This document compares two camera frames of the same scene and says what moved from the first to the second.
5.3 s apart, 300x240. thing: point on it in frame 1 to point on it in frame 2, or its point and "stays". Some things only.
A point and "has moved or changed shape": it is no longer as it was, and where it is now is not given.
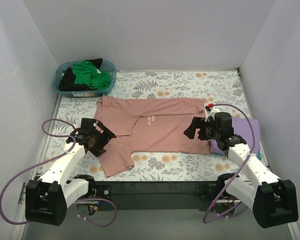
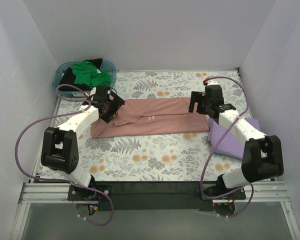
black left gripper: [103, 139] to [114, 108]
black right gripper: [201, 130] to [198, 103]
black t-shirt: [67, 82] stays
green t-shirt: [86, 72] stays
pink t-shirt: [148, 125] has moved or changed shape
